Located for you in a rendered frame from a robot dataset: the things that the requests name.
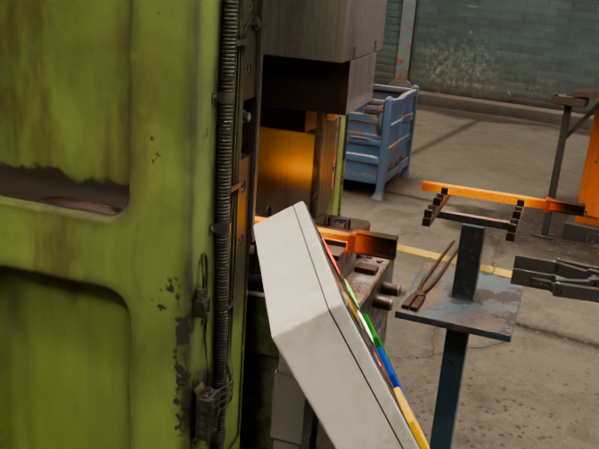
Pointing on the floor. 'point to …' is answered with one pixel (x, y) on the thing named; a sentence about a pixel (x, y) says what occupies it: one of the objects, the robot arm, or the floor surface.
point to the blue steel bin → (381, 137)
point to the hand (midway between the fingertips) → (528, 271)
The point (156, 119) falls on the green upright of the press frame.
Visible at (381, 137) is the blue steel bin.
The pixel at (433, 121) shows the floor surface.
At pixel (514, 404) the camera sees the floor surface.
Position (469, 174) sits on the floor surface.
